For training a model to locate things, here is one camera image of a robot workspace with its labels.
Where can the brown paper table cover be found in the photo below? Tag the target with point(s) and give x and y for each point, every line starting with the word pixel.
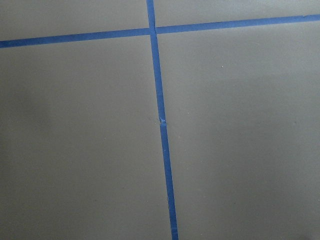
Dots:
pixel 159 119

